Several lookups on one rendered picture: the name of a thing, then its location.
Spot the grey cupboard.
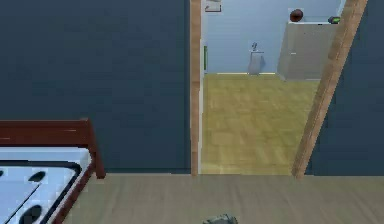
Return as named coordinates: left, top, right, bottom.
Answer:
left=276, top=21, right=341, bottom=82

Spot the brown round ball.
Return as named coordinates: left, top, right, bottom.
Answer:
left=289, top=8, right=304, bottom=23

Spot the white black spotted bed cover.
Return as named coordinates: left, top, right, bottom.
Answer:
left=0, top=147, right=92, bottom=224

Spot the white framed wall picture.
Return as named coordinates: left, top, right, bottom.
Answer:
left=204, top=0, right=223, bottom=14

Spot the grey green lump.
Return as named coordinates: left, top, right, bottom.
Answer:
left=202, top=213, right=239, bottom=224

